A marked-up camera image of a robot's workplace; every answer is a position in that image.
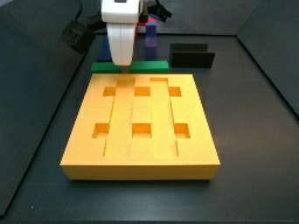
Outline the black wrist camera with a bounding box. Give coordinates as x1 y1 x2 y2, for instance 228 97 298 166
62 15 107 53

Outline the green rectangular block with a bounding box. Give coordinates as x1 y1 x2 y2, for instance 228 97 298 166
90 60 170 74

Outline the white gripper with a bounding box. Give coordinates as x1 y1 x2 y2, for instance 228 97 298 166
102 0 145 66

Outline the blue long block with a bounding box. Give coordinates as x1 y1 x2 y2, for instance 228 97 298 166
98 38 113 62

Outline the black angled bracket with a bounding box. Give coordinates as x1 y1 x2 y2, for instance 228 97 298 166
170 43 216 68

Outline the yellow slotted board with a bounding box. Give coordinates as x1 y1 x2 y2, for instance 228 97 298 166
61 74 221 180

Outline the purple stepped block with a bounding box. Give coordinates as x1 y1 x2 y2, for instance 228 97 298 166
146 18 157 60

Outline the red cross-shaped block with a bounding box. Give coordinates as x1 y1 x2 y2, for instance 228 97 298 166
135 18 157 39

